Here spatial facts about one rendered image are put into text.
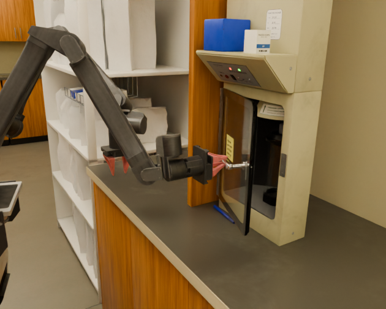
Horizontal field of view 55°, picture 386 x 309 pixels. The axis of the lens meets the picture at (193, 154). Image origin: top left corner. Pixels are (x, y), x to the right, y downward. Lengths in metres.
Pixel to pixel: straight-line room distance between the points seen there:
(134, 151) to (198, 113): 0.39
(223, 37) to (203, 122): 0.35
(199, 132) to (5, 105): 0.63
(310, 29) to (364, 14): 0.42
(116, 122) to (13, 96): 0.26
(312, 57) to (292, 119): 0.17
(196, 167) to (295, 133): 0.29
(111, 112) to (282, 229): 0.61
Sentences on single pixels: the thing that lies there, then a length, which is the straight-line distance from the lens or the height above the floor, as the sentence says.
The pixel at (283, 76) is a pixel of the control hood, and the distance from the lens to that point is 1.01.
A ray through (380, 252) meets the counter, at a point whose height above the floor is 0.94.
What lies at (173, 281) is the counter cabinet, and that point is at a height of 0.80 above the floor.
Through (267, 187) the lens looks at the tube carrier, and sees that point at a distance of 1.27.
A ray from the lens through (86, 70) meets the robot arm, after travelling 1.00.
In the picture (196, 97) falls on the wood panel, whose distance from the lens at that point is 1.29.
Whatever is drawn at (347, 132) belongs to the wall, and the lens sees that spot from 1.49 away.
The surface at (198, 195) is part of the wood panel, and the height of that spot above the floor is 0.98.
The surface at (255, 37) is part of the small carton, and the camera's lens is 1.03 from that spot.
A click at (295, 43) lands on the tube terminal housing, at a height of 1.54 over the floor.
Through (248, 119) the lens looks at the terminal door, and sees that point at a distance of 1.02.
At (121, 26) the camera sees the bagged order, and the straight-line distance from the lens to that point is 2.12.
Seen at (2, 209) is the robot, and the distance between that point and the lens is 1.28.
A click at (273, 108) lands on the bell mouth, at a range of 1.15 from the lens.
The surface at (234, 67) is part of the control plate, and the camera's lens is 1.10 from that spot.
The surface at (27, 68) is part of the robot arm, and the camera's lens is 1.04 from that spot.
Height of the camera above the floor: 1.55
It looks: 18 degrees down
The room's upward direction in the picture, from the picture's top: 1 degrees clockwise
